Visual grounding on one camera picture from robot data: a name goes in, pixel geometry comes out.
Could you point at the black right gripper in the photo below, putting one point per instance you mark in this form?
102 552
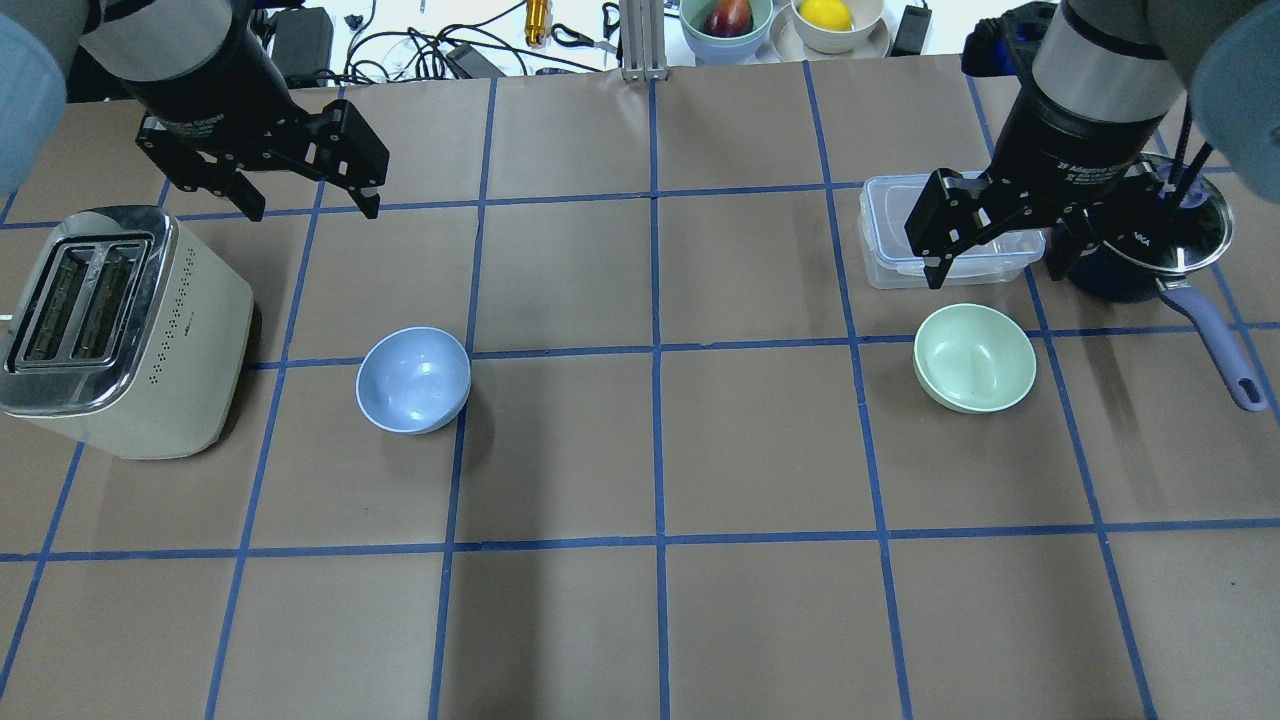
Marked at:
1070 145

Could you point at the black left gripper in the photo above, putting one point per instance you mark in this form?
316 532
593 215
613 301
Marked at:
205 82

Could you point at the blue bowl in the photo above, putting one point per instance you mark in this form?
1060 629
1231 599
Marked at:
414 381

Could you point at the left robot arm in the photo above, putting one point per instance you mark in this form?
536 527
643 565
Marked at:
131 39

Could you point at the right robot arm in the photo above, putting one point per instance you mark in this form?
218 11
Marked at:
1096 78

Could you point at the beige bowl with lemon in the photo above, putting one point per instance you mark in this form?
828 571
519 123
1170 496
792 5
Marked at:
866 14

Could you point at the light green bowl with apple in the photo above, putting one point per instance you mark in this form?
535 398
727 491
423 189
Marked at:
723 50

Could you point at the black power adapter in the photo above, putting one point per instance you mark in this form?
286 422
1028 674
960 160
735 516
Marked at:
301 46

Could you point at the clear plastic food container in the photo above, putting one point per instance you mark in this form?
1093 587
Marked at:
886 202

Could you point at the blue saucepan with glass lid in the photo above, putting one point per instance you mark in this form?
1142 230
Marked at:
1154 239

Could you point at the black power brick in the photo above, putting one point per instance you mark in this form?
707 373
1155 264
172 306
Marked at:
912 30

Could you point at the cream two-slot toaster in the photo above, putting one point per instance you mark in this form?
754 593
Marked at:
129 336

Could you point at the yellow lemon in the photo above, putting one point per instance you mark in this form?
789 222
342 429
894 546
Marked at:
832 15

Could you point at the beige plate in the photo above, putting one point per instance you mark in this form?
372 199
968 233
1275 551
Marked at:
789 46

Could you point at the red apple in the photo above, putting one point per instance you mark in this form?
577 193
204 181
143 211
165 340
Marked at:
729 19

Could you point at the yellow screwdriver handle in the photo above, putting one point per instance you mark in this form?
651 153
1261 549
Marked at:
537 22

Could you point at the aluminium profile post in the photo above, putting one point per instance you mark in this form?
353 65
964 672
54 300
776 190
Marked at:
643 41

